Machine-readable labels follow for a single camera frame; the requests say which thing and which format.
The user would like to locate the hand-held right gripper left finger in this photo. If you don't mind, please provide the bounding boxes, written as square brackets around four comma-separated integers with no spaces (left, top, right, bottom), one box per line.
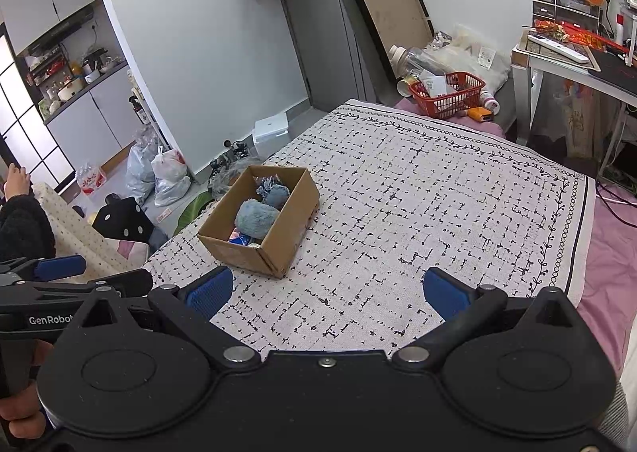
[74,267,263,374]

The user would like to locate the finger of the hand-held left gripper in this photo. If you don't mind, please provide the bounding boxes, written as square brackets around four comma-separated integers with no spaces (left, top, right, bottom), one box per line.
[31,254,88,283]
[74,268,154,301]

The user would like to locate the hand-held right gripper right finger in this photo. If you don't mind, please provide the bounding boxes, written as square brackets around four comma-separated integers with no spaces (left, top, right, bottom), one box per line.
[391,267,586,374]

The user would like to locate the blue plush toy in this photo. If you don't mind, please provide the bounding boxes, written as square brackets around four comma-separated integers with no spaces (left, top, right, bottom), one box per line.
[234,175,293,240]

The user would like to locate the cardboard box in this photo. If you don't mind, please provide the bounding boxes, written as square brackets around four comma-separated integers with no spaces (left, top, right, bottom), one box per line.
[197,164,320,280]

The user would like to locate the person's left hand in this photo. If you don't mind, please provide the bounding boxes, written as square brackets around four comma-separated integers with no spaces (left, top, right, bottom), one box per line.
[0,339,55,442]

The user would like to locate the beige dotted cloth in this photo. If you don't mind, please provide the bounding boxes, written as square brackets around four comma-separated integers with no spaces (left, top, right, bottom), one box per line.
[31,182,151,284]

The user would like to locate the black white-spotted cushion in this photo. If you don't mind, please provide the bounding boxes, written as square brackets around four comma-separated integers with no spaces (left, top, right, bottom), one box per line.
[91,195,156,245]

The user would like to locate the small colourful packet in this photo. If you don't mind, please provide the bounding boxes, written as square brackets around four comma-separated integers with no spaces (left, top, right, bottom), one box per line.
[228,228,263,250]

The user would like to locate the green leaf-shaped item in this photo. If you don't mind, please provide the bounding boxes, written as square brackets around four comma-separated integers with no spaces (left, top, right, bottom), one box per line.
[173,190,216,235]

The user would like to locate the pack of water bottles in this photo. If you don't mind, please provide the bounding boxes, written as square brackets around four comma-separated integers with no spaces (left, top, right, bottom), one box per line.
[76,164,108,197]

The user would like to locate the white black-patterned blanket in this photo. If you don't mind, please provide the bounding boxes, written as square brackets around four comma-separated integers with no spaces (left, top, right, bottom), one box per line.
[142,99,596,358]

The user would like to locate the grey plastic bag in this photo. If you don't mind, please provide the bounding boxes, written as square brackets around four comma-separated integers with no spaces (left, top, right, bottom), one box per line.
[124,129,160,201]

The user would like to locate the white plastic bag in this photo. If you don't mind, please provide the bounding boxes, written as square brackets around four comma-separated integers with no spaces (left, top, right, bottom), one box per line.
[150,146,192,207]

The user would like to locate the sliding door with glass panels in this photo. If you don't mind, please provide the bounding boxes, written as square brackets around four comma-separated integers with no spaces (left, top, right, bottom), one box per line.
[0,24,76,195]

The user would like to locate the kitchen cabinet with shelf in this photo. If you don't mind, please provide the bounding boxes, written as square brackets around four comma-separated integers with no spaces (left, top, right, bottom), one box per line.
[0,0,152,171]

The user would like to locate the white flat box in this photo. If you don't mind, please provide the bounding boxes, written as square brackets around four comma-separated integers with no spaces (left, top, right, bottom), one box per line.
[252,112,291,145]

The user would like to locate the red plastic basket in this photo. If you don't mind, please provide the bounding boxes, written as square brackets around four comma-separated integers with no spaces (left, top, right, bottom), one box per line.
[409,71,487,120]

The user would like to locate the beige tote bag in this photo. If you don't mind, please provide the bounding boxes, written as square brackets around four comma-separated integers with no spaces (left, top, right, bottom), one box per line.
[564,88,618,160]

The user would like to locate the clear plastic bottle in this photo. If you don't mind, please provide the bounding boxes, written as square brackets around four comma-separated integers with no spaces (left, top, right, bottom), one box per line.
[389,45,451,81]

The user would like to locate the clear bag with white filling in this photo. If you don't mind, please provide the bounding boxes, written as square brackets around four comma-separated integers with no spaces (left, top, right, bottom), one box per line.
[432,23,512,95]

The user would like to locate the white desk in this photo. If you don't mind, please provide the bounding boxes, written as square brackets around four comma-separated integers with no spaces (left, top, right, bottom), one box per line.
[512,31,637,147]

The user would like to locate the white power strip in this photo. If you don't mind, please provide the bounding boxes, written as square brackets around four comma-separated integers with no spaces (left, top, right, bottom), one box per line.
[526,33,591,66]

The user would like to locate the brown framed board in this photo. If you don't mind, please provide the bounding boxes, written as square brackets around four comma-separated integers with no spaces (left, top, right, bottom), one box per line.
[342,0,435,81]

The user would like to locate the dark grey door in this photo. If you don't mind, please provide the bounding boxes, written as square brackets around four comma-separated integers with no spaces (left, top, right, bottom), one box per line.
[273,0,390,111]

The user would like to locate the black desk mat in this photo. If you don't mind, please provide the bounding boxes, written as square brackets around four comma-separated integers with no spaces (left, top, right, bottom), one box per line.
[588,51,637,99]

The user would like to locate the red printed packets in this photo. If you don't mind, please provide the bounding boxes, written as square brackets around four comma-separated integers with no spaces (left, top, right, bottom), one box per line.
[533,18,629,54]

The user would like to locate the grey drawer organizer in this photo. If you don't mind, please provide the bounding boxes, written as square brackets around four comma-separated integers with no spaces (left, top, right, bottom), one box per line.
[530,0,604,33]

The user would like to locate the black cables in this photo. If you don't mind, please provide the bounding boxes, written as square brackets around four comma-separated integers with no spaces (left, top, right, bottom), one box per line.
[594,99,637,207]

